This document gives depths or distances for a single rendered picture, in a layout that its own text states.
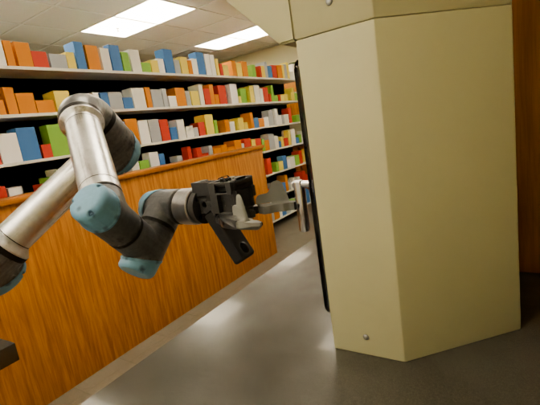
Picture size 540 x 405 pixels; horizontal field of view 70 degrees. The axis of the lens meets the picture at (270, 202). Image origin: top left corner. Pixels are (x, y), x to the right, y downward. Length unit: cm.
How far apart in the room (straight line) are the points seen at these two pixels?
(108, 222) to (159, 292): 228
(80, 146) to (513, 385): 81
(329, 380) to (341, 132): 35
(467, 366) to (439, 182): 26
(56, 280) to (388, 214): 219
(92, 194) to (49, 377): 201
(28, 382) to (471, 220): 235
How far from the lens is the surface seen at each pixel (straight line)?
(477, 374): 63
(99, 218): 70
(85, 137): 88
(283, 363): 65
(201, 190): 76
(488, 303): 68
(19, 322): 248
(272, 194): 74
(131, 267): 79
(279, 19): 60
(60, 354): 264
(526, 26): 88
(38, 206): 108
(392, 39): 55
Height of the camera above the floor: 130
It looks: 11 degrees down
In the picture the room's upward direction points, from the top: 9 degrees counter-clockwise
